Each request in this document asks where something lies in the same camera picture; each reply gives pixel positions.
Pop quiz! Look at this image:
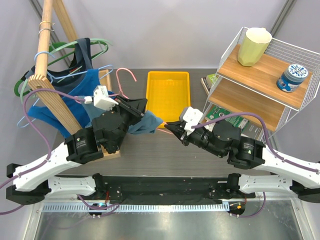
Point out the royal blue tank top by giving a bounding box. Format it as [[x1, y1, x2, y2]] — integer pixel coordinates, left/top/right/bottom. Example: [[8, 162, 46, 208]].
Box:
[[26, 68, 116, 137]]

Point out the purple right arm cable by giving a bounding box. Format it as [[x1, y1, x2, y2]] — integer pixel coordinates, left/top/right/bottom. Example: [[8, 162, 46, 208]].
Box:
[[191, 112, 320, 218]]

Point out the light blue wire hanger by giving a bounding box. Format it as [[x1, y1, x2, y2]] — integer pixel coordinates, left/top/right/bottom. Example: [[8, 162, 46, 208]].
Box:
[[14, 51, 114, 128]]

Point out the yellow plastic tray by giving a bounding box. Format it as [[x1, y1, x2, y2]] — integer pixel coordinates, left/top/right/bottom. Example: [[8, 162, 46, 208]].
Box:
[[146, 71, 191, 129]]

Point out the dark navy tank top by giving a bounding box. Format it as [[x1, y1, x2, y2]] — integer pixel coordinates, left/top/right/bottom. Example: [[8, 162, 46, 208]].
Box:
[[24, 37, 95, 95]]

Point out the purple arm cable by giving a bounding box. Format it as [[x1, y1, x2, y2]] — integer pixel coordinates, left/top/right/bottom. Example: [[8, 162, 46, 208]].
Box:
[[0, 90, 121, 218], [191, 112, 320, 218]]

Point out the slotted metal rail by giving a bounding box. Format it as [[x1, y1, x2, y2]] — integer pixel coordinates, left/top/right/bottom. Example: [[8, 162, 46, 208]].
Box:
[[42, 201, 230, 213]]

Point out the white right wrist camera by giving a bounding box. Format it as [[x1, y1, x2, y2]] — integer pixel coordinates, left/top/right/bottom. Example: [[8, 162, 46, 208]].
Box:
[[179, 106, 203, 135]]

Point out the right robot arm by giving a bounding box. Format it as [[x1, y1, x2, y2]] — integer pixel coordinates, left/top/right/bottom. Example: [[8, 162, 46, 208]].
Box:
[[164, 120, 320, 203]]

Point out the white wire wooden shelf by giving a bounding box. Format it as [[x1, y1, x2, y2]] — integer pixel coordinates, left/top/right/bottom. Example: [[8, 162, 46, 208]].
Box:
[[203, 27, 320, 136]]

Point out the mint green hanger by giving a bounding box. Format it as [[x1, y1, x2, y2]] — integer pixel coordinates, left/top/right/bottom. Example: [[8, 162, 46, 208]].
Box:
[[20, 37, 115, 107]]

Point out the light blue tank top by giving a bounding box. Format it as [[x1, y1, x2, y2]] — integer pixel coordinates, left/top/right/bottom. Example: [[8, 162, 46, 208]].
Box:
[[81, 103, 163, 135]]

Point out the pale green mug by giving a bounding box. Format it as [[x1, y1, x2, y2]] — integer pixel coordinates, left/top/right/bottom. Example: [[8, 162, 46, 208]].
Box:
[[237, 27, 273, 67]]

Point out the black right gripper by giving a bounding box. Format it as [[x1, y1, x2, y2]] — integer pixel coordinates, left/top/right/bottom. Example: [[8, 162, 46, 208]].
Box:
[[165, 120, 225, 158]]

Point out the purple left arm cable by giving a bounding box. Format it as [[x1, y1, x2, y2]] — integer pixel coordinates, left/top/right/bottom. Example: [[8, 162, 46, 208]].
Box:
[[0, 90, 121, 218]]

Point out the blue lidded jar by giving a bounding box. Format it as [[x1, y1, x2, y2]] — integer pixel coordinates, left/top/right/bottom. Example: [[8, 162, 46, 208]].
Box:
[[276, 64, 309, 93]]

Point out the green box on shelf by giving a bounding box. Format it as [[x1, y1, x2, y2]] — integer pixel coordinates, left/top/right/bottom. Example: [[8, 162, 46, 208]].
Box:
[[200, 73, 219, 95]]

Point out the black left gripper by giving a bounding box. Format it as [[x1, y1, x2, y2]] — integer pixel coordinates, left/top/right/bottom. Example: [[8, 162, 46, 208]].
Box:
[[107, 95, 148, 152]]

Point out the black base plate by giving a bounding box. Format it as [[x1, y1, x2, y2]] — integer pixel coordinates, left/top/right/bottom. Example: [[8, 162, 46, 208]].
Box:
[[83, 173, 256, 205]]

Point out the pink wire hanger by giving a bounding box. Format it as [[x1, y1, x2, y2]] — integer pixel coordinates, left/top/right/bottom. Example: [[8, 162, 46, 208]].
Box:
[[115, 67, 173, 135]]

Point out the wooden clothes rack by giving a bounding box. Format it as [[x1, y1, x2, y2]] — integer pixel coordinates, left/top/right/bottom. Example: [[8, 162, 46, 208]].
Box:
[[27, 0, 121, 161]]

